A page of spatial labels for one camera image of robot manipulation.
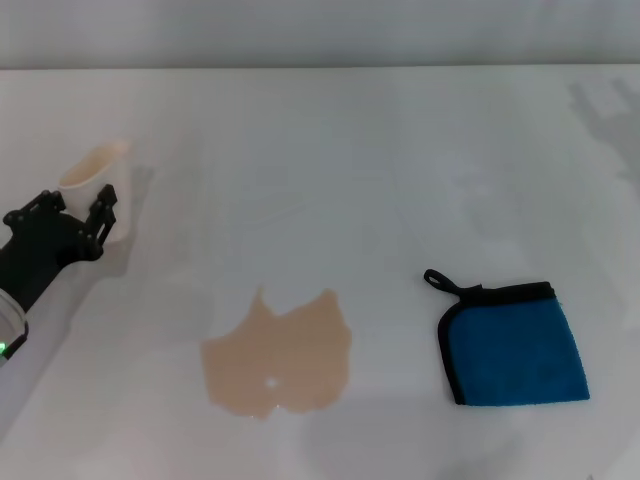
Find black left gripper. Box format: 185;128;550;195
0;183;119;312

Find white paper cup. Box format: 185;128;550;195
56;139;136;245

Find blue rag with black trim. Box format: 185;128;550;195
423;268;592;408

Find brown liquid stain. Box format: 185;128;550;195
200;285;354;423

